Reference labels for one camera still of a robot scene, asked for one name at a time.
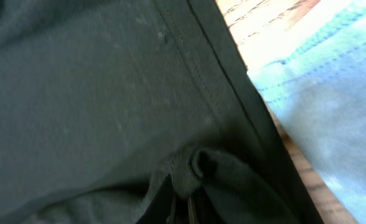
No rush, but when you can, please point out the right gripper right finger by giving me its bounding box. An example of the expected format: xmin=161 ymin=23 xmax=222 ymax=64
xmin=187 ymin=197 xmax=200 ymax=224

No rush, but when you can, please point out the black t-shirt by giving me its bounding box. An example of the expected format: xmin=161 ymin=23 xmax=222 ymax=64
xmin=0 ymin=0 xmax=322 ymax=223

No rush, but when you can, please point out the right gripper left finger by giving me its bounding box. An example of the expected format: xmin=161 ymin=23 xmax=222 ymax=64
xmin=136 ymin=175 xmax=176 ymax=224

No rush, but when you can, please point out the light blue printed t-shirt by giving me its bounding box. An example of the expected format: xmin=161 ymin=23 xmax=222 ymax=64
xmin=248 ymin=0 xmax=366 ymax=223

